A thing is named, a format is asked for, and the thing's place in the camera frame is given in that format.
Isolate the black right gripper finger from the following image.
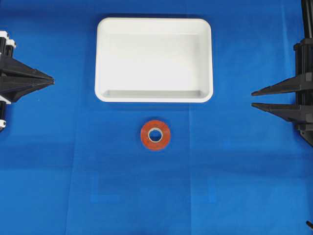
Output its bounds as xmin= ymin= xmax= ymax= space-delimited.
xmin=251 ymin=103 xmax=313 ymax=124
xmin=251 ymin=77 xmax=313 ymax=96

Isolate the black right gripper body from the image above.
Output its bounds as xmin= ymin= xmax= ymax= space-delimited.
xmin=294 ymin=38 xmax=313 ymax=145

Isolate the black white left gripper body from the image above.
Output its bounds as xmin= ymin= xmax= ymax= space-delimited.
xmin=0 ymin=31 xmax=16 ymax=132

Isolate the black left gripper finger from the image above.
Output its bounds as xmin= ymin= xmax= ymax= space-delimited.
xmin=0 ymin=82 xmax=54 ymax=102
xmin=0 ymin=56 xmax=54 ymax=82

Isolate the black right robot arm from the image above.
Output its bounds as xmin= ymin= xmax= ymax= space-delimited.
xmin=251 ymin=0 xmax=313 ymax=145

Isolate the orange tape roll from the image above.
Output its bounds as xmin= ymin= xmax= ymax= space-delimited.
xmin=140 ymin=120 xmax=171 ymax=151

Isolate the blue table cloth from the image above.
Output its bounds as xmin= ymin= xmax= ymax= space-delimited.
xmin=0 ymin=0 xmax=313 ymax=235

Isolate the white rectangular plastic tray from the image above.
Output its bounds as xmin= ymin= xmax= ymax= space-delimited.
xmin=94 ymin=17 xmax=214 ymax=103

